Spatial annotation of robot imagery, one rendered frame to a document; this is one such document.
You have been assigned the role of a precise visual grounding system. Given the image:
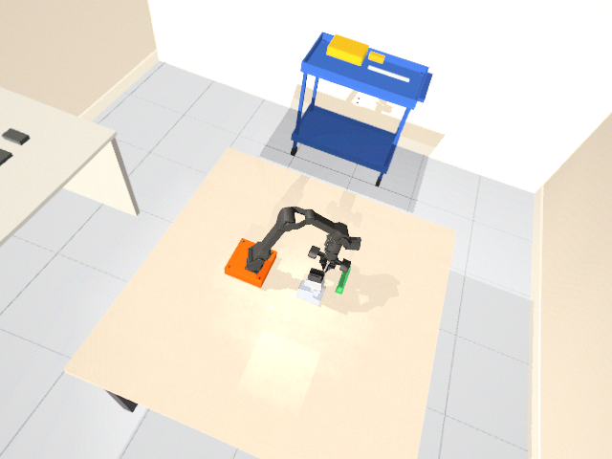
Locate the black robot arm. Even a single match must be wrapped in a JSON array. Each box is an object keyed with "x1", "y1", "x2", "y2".
[{"x1": 245, "y1": 207, "x2": 361, "y2": 274}]

